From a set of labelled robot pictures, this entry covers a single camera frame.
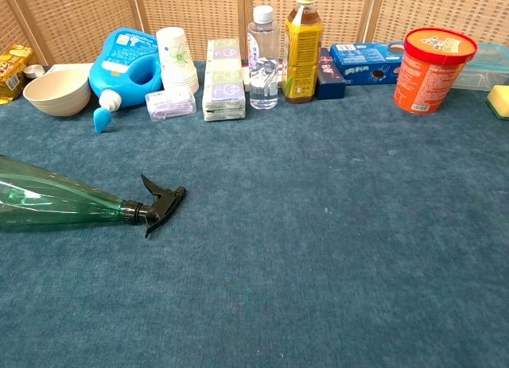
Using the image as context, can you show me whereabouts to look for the orange noodle tub red lid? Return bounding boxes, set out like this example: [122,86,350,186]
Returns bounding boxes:
[393,27,478,115]

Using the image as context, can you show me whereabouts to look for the blue cookie box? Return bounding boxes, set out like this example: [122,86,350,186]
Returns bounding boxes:
[328,41,406,86]

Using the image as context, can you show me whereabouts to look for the beige bowl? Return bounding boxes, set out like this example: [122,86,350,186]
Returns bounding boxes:
[22,68,92,118]

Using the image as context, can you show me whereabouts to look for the stack of white paper cups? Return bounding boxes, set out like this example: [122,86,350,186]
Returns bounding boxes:
[155,27,200,95]

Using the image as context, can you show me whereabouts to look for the flat white box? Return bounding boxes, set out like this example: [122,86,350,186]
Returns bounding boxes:
[46,63,95,74]

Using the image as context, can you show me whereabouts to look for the yellow snack bag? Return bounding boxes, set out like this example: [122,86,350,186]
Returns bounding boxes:
[0,44,35,106]

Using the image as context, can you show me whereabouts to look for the wicker folding screen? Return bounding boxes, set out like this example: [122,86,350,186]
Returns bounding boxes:
[0,0,509,67]

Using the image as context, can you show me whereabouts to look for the green spray bottle black trigger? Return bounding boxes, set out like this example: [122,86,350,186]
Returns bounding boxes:
[0,155,187,239]

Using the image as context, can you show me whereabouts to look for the yellow and green sponge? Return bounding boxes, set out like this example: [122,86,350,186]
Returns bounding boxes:
[485,84,509,121]

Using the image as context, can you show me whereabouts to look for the blue table cloth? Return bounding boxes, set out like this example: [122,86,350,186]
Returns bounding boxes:
[0,60,509,368]

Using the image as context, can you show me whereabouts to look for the flat tissue pack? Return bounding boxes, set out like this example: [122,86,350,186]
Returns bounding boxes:
[203,107,247,123]

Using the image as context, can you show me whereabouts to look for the yellow tea bottle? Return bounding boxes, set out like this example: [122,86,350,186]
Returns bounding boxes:
[282,0,324,105]

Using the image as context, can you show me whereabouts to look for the clear box of purple items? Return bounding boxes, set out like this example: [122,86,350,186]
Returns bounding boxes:
[144,86,197,123]

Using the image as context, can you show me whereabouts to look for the clear water bottle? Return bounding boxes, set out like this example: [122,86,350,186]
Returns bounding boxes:
[247,5,281,110]

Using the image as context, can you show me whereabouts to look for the clear plastic storage container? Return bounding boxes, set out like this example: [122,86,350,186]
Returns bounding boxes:
[453,41,509,92]

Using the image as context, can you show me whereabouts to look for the small dark blue box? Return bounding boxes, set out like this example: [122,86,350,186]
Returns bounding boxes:
[316,48,347,101]

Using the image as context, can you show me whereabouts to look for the blue detergent jug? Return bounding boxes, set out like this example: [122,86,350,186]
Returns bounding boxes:
[88,28,163,135]

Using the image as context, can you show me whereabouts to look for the tissue multipack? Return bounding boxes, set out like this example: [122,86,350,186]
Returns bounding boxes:
[201,37,247,111]

